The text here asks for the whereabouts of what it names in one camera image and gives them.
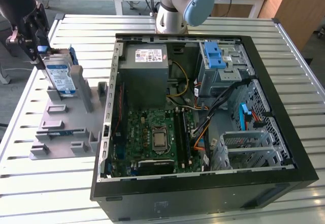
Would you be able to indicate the grey plastic parts rack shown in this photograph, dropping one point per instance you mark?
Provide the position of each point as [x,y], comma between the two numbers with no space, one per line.
[73,122]

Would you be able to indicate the RAM stick with blue label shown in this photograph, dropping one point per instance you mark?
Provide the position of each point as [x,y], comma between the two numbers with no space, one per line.
[61,132]

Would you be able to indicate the blue drive cage latch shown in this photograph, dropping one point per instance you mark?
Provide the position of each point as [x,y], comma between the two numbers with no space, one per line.
[214,56]

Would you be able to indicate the green motherboard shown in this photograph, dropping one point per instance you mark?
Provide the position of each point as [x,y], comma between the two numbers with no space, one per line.
[142,132]

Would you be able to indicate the metal disk bay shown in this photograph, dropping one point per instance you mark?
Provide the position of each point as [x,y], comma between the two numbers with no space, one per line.
[254,149]

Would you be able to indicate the grey optical drive cage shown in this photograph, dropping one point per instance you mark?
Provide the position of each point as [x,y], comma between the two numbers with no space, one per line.
[210,81]

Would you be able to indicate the wooden cabinet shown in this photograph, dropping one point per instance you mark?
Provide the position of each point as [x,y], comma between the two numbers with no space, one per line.
[299,10]

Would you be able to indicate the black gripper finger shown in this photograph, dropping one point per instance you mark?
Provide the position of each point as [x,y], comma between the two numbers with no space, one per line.
[25,46]
[40,23]

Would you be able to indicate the black graphics card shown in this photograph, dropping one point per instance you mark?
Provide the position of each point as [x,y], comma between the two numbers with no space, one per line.
[156,166]

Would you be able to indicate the hard disk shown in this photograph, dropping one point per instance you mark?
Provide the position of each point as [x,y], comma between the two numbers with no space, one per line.
[61,79]

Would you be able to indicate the grey power supply unit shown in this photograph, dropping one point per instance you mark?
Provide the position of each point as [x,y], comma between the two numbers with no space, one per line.
[144,81]

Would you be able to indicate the black PC case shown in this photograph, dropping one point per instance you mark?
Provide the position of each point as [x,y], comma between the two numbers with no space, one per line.
[177,203]

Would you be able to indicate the silver CPU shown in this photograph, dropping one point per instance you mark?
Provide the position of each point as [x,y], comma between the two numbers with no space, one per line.
[159,140]

